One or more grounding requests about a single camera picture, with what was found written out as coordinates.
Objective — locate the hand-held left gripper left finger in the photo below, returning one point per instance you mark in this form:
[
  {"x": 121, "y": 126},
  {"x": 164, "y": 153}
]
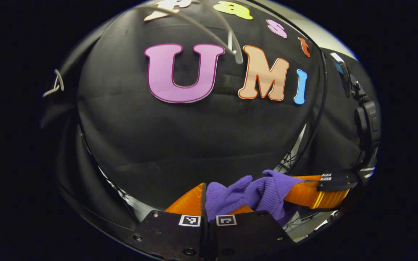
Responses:
[{"x": 169, "y": 233}]

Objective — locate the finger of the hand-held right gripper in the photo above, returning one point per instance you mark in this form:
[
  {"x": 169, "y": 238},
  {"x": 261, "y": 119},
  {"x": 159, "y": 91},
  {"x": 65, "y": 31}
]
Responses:
[
  {"x": 314, "y": 195},
  {"x": 337, "y": 177}
]

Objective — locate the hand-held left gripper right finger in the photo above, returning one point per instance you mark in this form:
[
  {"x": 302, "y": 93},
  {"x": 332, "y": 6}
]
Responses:
[{"x": 249, "y": 233}]

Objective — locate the purple ribbed shirt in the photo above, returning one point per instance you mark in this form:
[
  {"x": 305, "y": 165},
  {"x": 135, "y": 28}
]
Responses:
[{"x": 263, "y": 192}]

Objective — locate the white clothes hanger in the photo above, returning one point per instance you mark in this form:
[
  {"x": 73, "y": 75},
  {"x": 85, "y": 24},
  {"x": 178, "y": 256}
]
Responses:
[
  {"x": 230, "y": 40},
  {"x": 59, "y": 78}
]

